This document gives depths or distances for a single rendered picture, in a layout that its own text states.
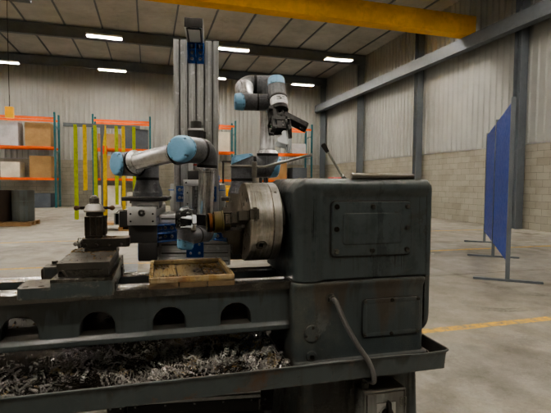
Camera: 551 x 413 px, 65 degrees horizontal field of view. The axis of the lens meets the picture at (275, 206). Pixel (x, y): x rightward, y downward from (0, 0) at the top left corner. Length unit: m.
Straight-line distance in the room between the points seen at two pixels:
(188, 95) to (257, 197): 1.06
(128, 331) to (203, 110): 1.35
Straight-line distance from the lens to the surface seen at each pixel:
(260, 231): 1.61
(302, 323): 1.67
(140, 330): 1.64
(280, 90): 1.87
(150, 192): 2.29
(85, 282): 1.53
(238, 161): 2.29
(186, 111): 2.50
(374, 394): 1.83
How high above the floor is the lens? 1.23
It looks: 3 degrees down
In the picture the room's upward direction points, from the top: straight up
